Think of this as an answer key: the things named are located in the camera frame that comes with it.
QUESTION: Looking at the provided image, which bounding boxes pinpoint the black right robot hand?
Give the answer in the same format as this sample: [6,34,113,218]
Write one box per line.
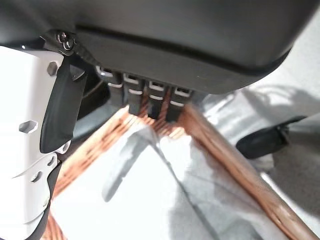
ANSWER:
[0,0,320,240]

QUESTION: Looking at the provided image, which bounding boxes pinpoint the wicker laundry basket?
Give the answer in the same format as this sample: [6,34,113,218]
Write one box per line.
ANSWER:
[42,99,320,240]

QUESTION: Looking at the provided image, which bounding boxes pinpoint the white basket liner cloth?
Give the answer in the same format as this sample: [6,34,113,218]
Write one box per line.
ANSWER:
[49,122,288,240]

